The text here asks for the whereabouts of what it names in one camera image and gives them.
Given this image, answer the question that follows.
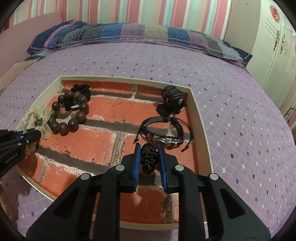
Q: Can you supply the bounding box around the white wardrobe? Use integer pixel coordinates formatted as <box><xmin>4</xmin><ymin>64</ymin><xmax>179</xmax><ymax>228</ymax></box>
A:
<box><xmin>251</xmin><ymin>0</ymin><xmax>296</xmax><ymax>109</ymax></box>

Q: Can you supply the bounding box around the cream scrunchie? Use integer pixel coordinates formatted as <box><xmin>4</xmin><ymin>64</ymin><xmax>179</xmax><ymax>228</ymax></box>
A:
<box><xmin>22</xmin><ymin>107</ymin><xmax>53</xmax><ymax>155</ymax></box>

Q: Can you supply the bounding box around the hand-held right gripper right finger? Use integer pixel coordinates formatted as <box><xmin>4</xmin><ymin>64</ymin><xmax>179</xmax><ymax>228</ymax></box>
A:
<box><xmin>158</xmin><ymin>142</ymin><xmax>271</xmax><ymax>241</ymax></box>

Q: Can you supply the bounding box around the black leather braided bracelet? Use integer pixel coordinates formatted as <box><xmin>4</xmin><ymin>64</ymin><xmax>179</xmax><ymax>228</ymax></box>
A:
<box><xmin>134</xmin><ymin>116</ymin><xmax>195</xmax><ymax>152</ymax></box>

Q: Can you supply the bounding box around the black scrunchie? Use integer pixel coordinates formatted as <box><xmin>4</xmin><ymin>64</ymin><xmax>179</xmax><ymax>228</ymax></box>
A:
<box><xmin>63</xmin><ymin>84</ymin><xmax>92</xmax><ymax>111</ymax></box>

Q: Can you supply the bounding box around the brick-pattern tray box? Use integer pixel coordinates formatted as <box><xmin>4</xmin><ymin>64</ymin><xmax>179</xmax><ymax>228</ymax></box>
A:
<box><xmin>14</xmin><ymin>75</ymin><xmax>214</xmax><ymax>231</ymax></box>

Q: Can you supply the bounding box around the beige blanket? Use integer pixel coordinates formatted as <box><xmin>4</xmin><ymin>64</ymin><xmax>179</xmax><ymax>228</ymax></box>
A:
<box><xmin>0</xmin><ymin>58</ymin><xmax>40</xmax><ymax>93</ymax></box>

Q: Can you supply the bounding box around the dark braided knot pendant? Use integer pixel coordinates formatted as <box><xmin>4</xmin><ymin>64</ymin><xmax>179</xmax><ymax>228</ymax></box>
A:
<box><xmin>141</xmin><ymin>143</ymin><xmax>160</xmax><ymax>175</ymax></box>

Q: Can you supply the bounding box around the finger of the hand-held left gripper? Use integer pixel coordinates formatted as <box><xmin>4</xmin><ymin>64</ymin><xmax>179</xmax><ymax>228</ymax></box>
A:
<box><xmin>0</xmin><ymin>129</ymin><xmax>41</xmax><ymax>160</ymax></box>
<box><xmin>0</xmin><ymin>129</ymin><xmax>26</xmax><ymax>139</ymax></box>

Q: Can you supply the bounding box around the pink headboard cushion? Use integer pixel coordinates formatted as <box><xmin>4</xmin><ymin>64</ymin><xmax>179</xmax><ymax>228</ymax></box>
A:
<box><xmin>0</xmin><ymin>10</ymin><xmax>64</xmax><ymax>67</ymax></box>

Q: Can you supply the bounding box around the purple diamond-print bedsheet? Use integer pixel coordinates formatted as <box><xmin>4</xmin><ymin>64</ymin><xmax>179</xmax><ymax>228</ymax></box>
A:
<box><xmin>0</xmin><ymin>40</ymin><xmax>296</xmax><ymax>241</ymax></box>

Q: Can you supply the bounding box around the black fist-shaped hair claw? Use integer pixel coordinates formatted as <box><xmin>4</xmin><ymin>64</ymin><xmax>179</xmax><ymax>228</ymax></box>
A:
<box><xmin>156</xmin><ymin>85</ymin><xmax>188</xmax><ymax>116</ymax></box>

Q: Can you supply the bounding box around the brown wooden bead bracelet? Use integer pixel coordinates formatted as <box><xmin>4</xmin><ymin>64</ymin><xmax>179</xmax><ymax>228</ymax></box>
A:
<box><xmin>47</xmin><ymin>90</ymin><xmax>90</xmax><ymax>136</ymax></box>

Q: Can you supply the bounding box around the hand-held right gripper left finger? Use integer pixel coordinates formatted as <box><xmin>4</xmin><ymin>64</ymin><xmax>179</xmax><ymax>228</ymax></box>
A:
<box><xmin>26</xmin><ymin>142</ymin><xmax>142</xmax><ymax>241</ymax></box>

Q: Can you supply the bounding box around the striped patchwork pillow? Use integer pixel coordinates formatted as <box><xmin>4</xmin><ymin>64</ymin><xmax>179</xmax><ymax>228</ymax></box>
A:
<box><xmin>26</xmin><ymin>20</ymin><xmax>253</xmax><ymax>69</ymax></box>

